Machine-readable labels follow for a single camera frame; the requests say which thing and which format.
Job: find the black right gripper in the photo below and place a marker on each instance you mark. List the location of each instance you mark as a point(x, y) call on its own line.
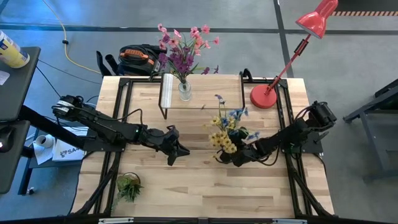
point(253, 154)

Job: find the dark grey cart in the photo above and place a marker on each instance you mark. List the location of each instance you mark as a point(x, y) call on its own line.
point(379, 140)

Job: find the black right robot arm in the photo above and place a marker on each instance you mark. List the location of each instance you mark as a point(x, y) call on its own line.
point(295, 133)

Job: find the black computer mouse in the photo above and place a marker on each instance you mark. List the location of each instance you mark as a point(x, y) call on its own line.
point(6, 138)

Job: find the white tape roll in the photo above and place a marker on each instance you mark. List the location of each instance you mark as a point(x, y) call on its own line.
point(46, 142)

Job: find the yellow flower bunch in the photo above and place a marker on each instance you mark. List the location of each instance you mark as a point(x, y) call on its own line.
point(222, 140)

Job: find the pink and purple flower bunch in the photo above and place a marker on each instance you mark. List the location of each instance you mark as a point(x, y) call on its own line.
point(182, 59)

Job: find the ribbed clear glass vase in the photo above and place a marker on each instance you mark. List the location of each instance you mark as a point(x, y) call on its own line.
point(185, 93)

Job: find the white paper sheet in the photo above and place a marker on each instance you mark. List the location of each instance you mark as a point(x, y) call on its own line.
point(3, 77)

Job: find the black clamp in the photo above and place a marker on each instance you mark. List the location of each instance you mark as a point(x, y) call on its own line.
point(246, 74)

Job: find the yellow wipes canister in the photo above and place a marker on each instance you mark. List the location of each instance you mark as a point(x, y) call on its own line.
point(14, 53)

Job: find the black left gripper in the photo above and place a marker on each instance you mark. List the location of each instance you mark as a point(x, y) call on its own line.
point(161, 138)

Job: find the blue flower bunch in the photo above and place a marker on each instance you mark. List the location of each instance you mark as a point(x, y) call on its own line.
point(236, 113)

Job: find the black keyboard tray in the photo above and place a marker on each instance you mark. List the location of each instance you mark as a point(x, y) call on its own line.
point(12, 171)

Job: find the red desk lamp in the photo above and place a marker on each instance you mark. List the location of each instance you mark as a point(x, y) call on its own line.
point(263, 96)

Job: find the black side desk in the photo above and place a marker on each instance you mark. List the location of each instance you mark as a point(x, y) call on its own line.
point(18, 93)

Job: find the black orange vacuum cleaner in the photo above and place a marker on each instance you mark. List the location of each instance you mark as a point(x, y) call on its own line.
point(136, 59)

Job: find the black diagonal support beam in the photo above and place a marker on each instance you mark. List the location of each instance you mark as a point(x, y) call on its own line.
point(46, 124)

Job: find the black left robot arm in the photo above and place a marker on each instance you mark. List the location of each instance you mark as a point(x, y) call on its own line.
point(102, 124)

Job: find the small green potted plant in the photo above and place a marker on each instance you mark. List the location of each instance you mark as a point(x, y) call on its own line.
point(127, 186)

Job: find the wooden shelf with black frame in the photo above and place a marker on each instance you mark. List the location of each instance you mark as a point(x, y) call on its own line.
point(211, 90)

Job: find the white printed paper bag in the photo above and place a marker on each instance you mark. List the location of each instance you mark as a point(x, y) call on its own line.
point(66, 152)

